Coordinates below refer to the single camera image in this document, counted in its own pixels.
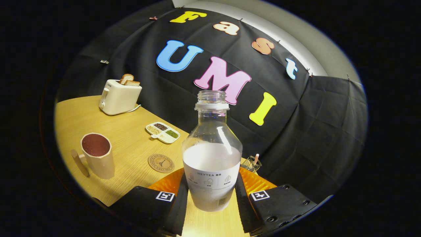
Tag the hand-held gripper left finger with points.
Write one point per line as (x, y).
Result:
(179, 210)

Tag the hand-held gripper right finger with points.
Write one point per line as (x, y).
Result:
(244, 210)

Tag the round cork coaster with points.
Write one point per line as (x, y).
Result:
(161, 163)

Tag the clear juice bottle white label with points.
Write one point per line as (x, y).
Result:
(211, 164)

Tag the white divided dish with beans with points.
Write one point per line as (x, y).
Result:
(163, 136)

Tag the wooden table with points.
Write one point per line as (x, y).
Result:
(131, 148)

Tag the white toaster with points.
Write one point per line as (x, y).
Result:
(120, 98)

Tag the toast slice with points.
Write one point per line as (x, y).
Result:
(133, 83)
(127, 77)

